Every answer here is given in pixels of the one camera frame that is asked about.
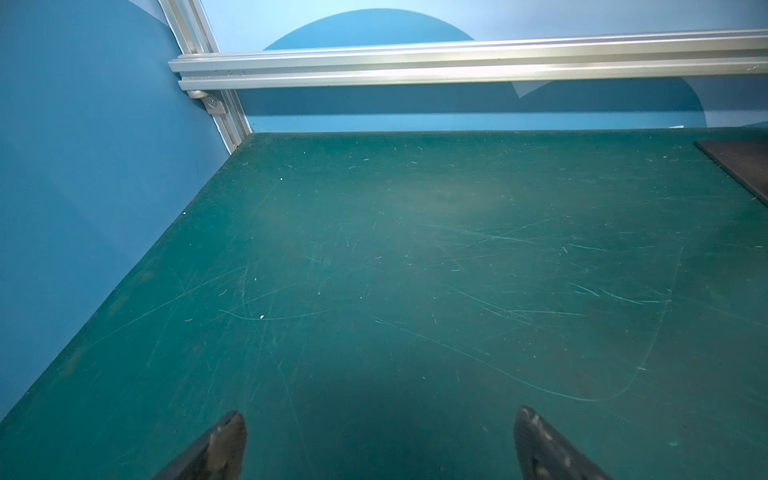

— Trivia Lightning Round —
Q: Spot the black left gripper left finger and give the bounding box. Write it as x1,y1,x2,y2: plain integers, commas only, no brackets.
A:
154,410,248,480

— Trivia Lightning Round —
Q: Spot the aluminium left corner post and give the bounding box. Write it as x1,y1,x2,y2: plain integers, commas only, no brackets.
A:
159,0,252,153

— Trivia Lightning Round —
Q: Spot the aluminium back rail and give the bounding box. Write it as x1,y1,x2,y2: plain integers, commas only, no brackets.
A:
167,29,768,92

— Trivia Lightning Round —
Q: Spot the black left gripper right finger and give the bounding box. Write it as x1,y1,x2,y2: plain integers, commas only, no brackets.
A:
514,406,611,480

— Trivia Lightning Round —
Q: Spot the dark metal tree base plate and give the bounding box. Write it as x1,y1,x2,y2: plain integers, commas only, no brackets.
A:
695,140,768,205

